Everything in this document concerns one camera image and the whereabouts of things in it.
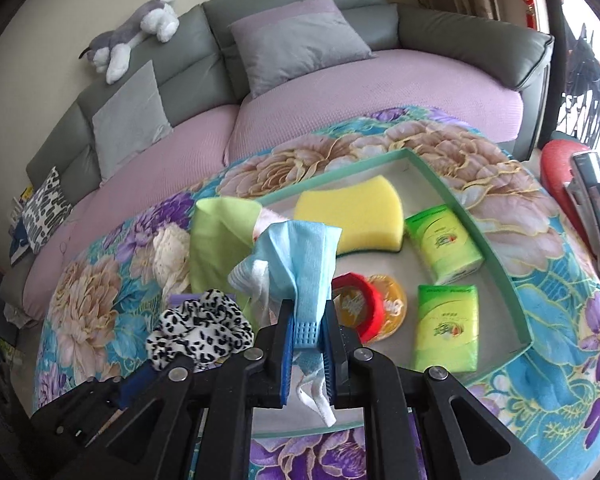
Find light green cloth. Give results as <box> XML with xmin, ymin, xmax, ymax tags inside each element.
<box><xmin>187</xmin><ymin>197</ymin><xmax>263</xmax><ymax>331</ymax></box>

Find cream knitted cloth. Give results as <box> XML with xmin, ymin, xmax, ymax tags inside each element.
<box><xmin>152</xmin><ymin>224</ymin><xmax>193</xmax><ymax>296</ymax></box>

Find grey white plush dog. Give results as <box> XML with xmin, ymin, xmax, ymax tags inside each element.
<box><xmin>78</xmin><ymin>0</ymin><xmax>181</xmax><ymax>85</ymax></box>

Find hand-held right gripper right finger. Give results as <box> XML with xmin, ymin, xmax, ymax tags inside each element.
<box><xmin>322</xmin><ymin>305</ymin><xmax>546</xmax><ymax>480</ymax></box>

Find black metal rack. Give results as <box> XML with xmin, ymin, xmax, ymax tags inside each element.
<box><xmin>555</xmin><ymin>20</ymin><xmax>600</xmax><ymax>151</ymax></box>

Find yellow sponge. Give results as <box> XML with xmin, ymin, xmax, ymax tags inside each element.
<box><xmin>294</xmin><ymin>176</ymin><xmax>405</xmax><ymax>255</ymax></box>

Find books behind cushions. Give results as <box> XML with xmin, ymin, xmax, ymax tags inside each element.
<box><xmin>10</xmin><ymin>185</ymin><xmax>36</xmax><ymax>231</ymax></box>

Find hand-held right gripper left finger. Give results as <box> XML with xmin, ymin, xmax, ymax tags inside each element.
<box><xmin>95</xmin><ymin>301</ymin><xmax>295</xmax><ymax>480</ymax></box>

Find red chair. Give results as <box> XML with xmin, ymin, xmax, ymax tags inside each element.
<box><xmin>539</xmin><ymin>137</ymin><xmax>600</xmax><ymax>266</ymax></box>

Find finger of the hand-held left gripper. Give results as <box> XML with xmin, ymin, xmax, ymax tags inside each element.
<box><xmin>87</xmin><ymin>364</ymin><xmax>156</xmax><ymax>426</ymax></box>

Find grey sofa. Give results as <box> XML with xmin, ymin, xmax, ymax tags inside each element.
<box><xmin>0</xmin><ymin>2</ymin><xmax>556</xmax><ymax>331</ymax></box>

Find navy blue cushion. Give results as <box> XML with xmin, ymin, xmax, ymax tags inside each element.
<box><xmin>7</xmin><ymin>225</ymin><xmax>31</xmax><ymax>268</ymax></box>

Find blue face mask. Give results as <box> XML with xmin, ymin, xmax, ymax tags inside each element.
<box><xmin>228</xmin><ymin>220</ymin><xmax>343</xmax><ymax>428</ymax></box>

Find green tissue pack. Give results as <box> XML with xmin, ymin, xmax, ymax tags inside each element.
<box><xmin>404</xmin><ymin>205</ymin><xmax>485</xmax><ymax>286</ymax></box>
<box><xmin>411</xmin><ymin>284</ymin><xmax>480</xmax><ymax>373</ymax></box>

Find teal shallow cardboard box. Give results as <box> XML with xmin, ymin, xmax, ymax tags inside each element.
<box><xmin>195</xmin><ymin>147</ymin><xmax>533</xmax><ymax>438</ymax></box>

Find pink sofa seat cover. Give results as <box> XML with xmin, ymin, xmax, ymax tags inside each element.
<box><xmin>225</xmin><ymin>47</ymin><xmax>525</xmax><ymax>166</ymax></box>
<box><xmin>20</xmin><ymin>105</ymin><xmax>243</xmax><ymax>321</ymax></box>

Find grey and pink cushion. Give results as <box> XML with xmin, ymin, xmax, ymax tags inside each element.
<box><xmin>228</xmin><ymin>0</ymin><xmax>373</xmax><ymax>100</ymax></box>

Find grey white patterned cushion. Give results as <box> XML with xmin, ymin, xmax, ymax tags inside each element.
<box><xmin>21</xmin><ymin>166</ymin><xmax>75</xmax><ymax>256</ymax></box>

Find black chrome bar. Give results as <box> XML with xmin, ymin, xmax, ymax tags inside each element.
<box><xmin>562</xmin><ymin>149</ymin><xmax>600</xmax><ymax>298</ymax></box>

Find pink fluffy cloth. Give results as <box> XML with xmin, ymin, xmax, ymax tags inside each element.
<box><xmin>252</xmin><ymin>207</ymin><xmax>288</xmax><ymax>243</ymax></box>

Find plain grey cushion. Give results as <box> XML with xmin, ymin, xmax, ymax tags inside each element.
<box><xmin>91</xmin><ymin>60</ymin><xmax>173</xmax><ymax>181</ymax></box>

